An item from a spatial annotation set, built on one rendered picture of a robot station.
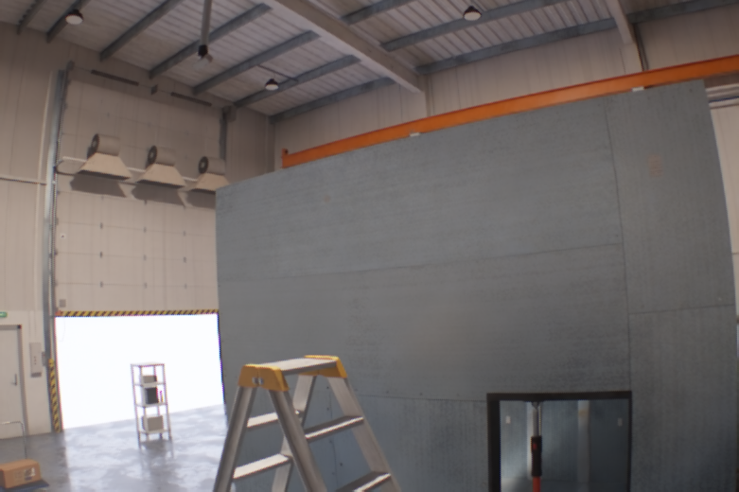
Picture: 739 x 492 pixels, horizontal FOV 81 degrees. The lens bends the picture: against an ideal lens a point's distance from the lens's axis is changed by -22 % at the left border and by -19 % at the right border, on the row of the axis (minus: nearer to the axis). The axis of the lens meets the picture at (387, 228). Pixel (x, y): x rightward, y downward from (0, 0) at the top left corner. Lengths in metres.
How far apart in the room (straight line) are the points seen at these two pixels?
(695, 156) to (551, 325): 0.82
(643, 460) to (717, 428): 0.29
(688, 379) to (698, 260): 0.42
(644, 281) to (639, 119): 0.58
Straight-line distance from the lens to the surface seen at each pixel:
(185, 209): 12.89
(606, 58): 11.36
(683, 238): 1.91
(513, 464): 6.08
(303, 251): 2.59
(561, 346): 1.99
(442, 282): 2.16
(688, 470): 2.03
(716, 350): 1.93
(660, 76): 10.58
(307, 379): 2.01
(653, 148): 1.96
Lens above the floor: 2.52
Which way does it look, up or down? 7 degrees up
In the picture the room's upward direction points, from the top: 3 degrees counter-clockwise
